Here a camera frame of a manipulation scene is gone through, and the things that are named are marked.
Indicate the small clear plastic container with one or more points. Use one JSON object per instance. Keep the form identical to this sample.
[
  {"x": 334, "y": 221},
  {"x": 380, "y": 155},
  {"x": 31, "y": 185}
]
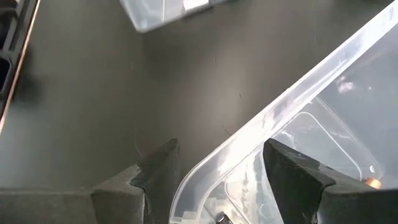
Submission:
[{"x": 149, "y": 15}]

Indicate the large clear plastic container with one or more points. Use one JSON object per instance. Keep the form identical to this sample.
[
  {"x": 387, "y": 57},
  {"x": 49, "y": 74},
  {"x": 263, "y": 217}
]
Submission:
[{"x": 311, "y": 93}]

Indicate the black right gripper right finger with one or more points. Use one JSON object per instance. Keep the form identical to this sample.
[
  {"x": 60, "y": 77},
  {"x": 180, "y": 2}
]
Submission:
[{"x": 311, "y": 199}]

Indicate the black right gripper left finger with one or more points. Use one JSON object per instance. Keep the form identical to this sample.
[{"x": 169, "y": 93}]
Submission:
[{"x": 130, "y": 199}]

